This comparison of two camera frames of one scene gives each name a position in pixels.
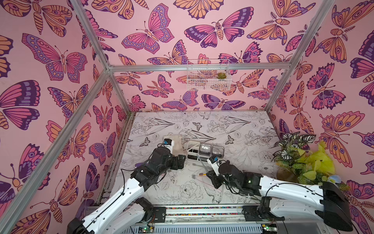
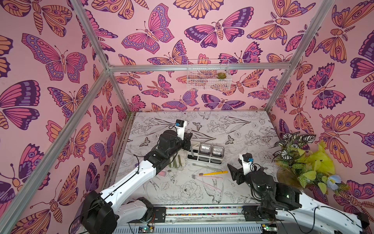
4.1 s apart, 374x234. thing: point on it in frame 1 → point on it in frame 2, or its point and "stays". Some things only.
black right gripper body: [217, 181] → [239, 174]
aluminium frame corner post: [321, 13] stays
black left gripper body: [175, 165] → [184, 143]
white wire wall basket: [208, 80] stays
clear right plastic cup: [218, 151] stays
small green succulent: [221, 75] stays
